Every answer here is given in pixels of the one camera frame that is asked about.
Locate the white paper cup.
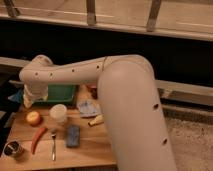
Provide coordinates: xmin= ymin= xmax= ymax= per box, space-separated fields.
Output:
xmin=49 ymin=104 xmax=67 ymax=124

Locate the blue object beside tray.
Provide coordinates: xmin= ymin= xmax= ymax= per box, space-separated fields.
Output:
xmin=8 ymin=89 xmax=23 ymax=103

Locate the red chili pepper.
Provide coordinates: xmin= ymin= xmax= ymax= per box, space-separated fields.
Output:
xmin=31 ymin=126 xmax=47 ymax=154

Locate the silver fork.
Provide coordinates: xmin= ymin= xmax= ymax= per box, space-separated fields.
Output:
xmin=51 ymin=129 xmax=57 ymax=161

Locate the yellow banana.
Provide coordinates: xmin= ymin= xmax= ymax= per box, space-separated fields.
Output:
xmin=88 ymin=115 xmax=104 ymax=127

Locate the red yellow apple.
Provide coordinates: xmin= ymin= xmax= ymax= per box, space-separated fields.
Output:
xmin=26 ymin=111 xmax=42 ymax=126

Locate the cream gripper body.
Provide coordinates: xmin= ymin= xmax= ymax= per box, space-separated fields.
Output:
xmin=23 ymin=87 xmax=48 ymax=108

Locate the green plastic tray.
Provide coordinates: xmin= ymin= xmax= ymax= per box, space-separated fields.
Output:
xmin=35 ymin=85 xmax=77 ymax=105

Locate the orange bowl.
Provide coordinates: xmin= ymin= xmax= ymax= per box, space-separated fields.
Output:
xmin=86 ymin=84 xmax=97 ymax=90

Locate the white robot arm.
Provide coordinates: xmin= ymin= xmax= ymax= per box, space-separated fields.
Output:
xmin=19 ymin=55 xmax=177 ymax=171

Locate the light blue cloth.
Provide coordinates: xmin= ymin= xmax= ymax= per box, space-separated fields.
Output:
xmin=77 ymin=100 xmax=101 ymax=118

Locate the wooden cutting board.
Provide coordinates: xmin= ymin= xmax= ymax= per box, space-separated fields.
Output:
xmin=0 ymin=105 xmax=115 ymax=171

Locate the blue sponge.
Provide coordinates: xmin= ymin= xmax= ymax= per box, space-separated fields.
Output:
xmin=66 ymin=125 xmax=80 ymax=148

